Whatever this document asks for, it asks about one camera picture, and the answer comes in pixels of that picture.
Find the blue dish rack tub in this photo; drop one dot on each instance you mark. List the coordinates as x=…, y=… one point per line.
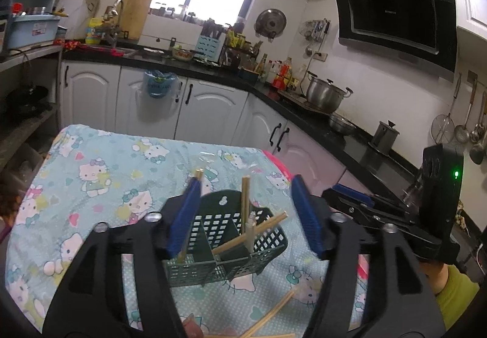
x=32, y=30

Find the chopsticks front pair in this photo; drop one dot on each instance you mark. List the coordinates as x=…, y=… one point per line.
x=245, y=202

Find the steel stock pot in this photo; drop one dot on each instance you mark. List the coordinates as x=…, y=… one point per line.
x=324, y=95

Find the blue hanging basket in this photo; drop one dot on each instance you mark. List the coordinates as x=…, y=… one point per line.
x=159, y=84

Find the hello kitty tablecloth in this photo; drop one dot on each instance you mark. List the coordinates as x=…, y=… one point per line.
x=92, y=176

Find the blue knife block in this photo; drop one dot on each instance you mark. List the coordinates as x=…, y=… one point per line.
x=209, y=48

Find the person right hand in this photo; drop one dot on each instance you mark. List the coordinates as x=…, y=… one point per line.
x=436, y=273

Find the chopsticks top pair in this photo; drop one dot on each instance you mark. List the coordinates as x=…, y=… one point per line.
x=252, y=233

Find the green plastic utensil basket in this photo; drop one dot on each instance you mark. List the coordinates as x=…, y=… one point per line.
x=212, y=254

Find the black range hood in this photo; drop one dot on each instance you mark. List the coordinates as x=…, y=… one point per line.
x=422, y=33

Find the green sleeve forearm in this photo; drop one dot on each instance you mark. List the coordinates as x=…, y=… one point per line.
x=458, y=293

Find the small steel kettle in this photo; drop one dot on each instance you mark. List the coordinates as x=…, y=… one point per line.
x=384, y=138

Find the wooden cutting board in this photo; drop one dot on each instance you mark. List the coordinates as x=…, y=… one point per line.
x=133, y=19

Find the hanging pot lid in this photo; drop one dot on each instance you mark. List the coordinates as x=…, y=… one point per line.
x=270, y=24

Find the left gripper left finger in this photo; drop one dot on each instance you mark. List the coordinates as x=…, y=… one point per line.
x=116, y=285

